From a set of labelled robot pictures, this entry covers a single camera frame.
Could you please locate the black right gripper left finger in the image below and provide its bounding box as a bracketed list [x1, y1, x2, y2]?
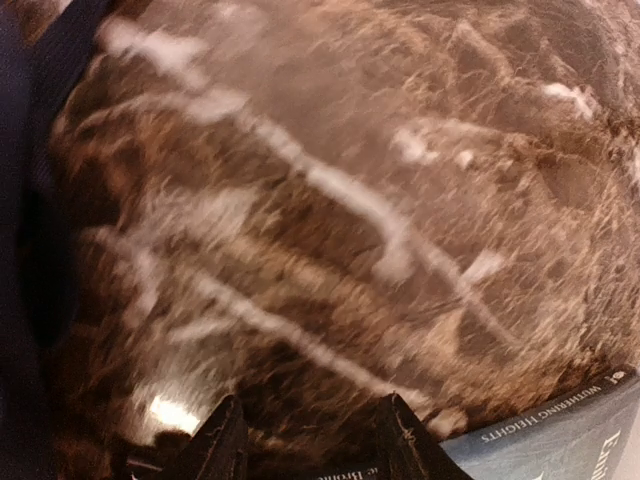
[169, 395, 248, 480]

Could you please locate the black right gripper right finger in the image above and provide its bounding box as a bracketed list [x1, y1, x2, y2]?
[375, 393, 471, 480]

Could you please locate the dark blue hardcover book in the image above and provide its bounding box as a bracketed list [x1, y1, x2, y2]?
[314, 369, 640, 480]

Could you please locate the navy blue student backpack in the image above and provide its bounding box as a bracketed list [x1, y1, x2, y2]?
[1, 1, 109, 479]

